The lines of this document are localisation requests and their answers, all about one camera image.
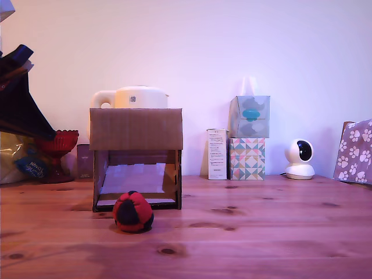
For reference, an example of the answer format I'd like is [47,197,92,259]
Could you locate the red and black footbag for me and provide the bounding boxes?
[112,190,154,233]

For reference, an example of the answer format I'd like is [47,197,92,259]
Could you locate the cardboard dice tower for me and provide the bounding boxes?
[88,107,184,213]

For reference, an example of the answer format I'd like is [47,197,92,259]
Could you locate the red glass footed bowl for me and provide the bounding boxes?
[34,130,80,184]

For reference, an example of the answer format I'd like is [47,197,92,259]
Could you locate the small dark brown box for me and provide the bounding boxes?
[76,144,94,179]

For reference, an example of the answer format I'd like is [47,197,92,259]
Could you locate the cream electric kettle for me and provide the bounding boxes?
[88,85,171,140]

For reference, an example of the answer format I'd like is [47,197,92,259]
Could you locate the tall white printed carton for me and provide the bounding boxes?
[206,128,228,181]

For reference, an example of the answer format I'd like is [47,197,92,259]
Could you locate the white tissue sheet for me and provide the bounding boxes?
[240,76,257,97]

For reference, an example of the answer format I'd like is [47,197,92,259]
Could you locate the grey cloud print tissue box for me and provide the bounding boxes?
[228,95,271,140]

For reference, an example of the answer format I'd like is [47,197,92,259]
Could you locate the triangle pattern tissue box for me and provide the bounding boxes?
[228,137,266,181]

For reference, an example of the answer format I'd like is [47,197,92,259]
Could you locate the paw print fabric bag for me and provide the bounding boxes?
[332,118,372,185]

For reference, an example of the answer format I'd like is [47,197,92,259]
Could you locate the small white round camera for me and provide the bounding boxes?
[284,138,316,180]

